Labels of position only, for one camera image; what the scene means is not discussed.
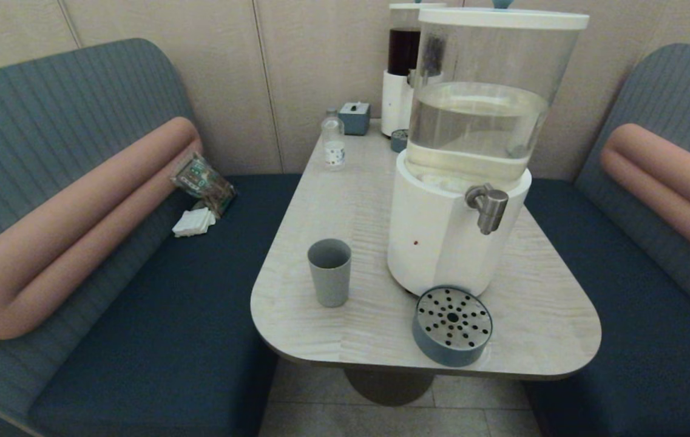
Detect grey-blue plastic cup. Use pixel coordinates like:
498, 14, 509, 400
308, 239, 352, 308

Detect metal dispenser tap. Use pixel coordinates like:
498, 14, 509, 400
465, 184, 510, 235

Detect clear glass bottle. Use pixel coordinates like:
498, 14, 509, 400
321, 109, 346, 171

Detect blue-grey tissue box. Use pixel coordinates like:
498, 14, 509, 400
339, 101, 371, 135

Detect dark drink dispenser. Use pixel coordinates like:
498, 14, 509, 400
381, 2, 446, 138

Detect crinkled snack bag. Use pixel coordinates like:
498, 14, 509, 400
169, 152, 237, 218

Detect round blue perforated drip tray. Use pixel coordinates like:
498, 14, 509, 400
412, 285, 494, 368

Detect white napkin stack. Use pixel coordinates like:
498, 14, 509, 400
172, 208, 217, 238

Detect blue bench sofa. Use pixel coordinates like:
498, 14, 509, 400
0, 38, 302, 437
521, 42, 690, 437

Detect pink bolster cushion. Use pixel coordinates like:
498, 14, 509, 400
601, 123, 690, 277
0, 117, 203, 340

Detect table pedestal base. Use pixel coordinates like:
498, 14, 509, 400
345, 367, 436, 406

